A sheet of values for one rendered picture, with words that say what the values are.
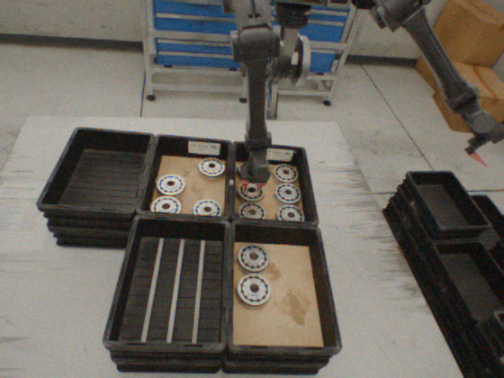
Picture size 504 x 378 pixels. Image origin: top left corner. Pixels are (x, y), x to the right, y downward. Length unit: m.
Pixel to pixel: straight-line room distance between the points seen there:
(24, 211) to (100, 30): 2.73
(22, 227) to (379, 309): 1.32
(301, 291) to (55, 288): 0.80
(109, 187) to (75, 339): 0.51
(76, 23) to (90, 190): 2.82
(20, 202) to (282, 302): 1.06
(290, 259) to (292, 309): 0.17
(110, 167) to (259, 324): 0.81
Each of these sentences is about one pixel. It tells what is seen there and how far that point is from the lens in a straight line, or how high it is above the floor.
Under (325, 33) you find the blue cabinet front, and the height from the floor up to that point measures 0.67.
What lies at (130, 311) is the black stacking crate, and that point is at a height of 0.83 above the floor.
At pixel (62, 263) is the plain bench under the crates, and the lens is 1.38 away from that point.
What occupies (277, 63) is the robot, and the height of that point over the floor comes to 1.15.
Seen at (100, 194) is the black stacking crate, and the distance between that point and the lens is 1.36.
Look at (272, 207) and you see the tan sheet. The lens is 1.32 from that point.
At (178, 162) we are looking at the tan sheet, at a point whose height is 0.83.
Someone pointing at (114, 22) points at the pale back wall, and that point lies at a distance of 3.96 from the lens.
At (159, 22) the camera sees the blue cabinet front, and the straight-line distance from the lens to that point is 2.98.
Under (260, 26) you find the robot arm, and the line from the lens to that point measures 0.84.
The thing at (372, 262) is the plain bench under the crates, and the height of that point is 0.70.
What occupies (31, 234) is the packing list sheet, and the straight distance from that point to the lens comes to 1.48.
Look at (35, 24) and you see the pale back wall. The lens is 4.16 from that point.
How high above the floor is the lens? 1.83
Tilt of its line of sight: 47 degrees down
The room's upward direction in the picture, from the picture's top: 11 degrees clockwise
